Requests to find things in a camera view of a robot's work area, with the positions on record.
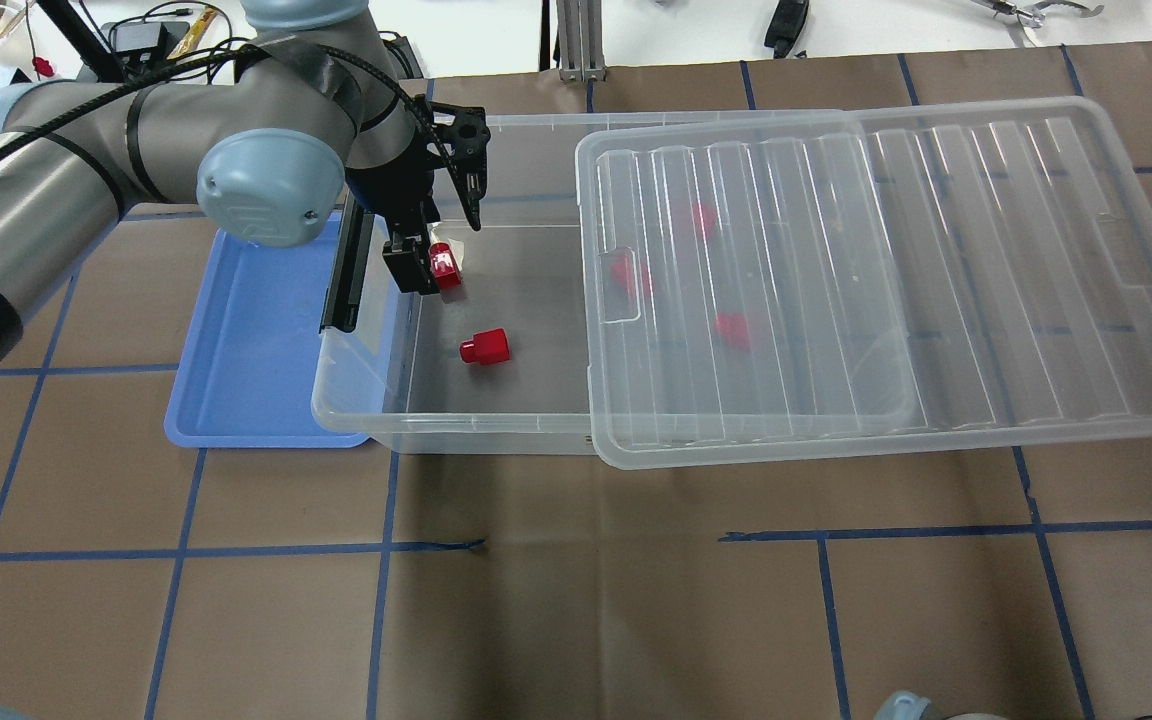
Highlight aluminium frame post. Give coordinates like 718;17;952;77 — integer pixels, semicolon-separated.
552;0;607;83

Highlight clear plastic storage box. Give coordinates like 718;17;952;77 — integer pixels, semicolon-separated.
312;109;867;458

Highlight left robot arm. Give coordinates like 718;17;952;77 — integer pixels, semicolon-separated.
0;1;490;363

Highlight metal pliers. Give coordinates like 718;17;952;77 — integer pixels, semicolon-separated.
973;0;1105;29

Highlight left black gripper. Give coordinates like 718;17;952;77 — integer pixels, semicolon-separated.
346;91;492;296

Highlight black box latch handle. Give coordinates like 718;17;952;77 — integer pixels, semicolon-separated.
320;199;376;333

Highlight black tool on bench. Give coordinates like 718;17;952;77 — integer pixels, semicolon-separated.
763;0;810;59

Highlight red block back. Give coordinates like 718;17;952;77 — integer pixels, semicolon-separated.
691;202;721;245

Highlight blue plastic tray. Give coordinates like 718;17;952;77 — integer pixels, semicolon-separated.
164;211;369;448

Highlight red block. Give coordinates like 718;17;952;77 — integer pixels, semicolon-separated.
429;242;463;293
691;202;721;245
713;313;753;353
460;328;511;366
608;250;653;300

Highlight clear plastic box lid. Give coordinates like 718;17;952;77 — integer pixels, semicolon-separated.
574;96;1152;471

